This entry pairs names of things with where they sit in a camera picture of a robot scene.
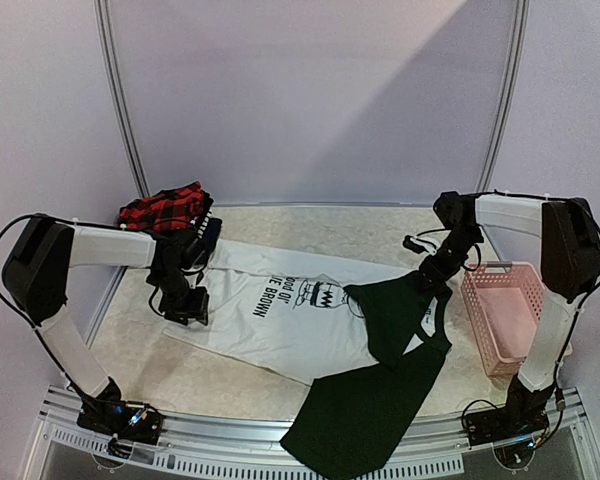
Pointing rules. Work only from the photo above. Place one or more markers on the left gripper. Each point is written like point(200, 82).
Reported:
point(198, 309)

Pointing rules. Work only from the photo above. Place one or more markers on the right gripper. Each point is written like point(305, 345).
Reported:
point(431, 272)

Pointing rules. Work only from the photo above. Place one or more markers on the red black plaid shirt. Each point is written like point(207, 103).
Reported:
point(166, 211)

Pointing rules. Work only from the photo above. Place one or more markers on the white cloth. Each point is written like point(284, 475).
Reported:
point(306, 316)

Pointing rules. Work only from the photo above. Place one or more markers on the dark green garment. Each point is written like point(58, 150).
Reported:
point(380, 370)

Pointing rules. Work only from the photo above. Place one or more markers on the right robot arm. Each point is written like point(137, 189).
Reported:
point(569, 270)

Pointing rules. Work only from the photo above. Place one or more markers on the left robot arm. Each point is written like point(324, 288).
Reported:
point(36, 272)

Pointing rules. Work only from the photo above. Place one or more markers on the pink plastic laundry basket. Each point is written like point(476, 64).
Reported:
point(520, 326)

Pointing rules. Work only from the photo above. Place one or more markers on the folded navy blue garment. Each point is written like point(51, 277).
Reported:
point(210, 235)

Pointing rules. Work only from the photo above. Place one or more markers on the folded black garment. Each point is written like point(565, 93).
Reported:
point(200, 222)

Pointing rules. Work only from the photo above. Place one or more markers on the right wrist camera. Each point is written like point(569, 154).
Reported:
point(420, 245)

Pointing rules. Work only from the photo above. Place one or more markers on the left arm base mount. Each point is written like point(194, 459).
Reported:
point(132, 421)

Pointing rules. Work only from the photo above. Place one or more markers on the aluminium front rail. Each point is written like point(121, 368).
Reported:
point(203, 447)

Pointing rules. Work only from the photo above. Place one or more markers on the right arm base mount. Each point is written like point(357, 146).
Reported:
point(484, 422)

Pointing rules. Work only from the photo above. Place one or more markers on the right aluminium corner post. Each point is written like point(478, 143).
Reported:
point(506, 93)

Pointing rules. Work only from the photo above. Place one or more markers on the aluminium corner post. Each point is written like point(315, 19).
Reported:
point(506, 93)
point(105, 28)

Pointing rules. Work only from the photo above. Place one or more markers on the left aluminium corner post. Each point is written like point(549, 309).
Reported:
point(105, 28)

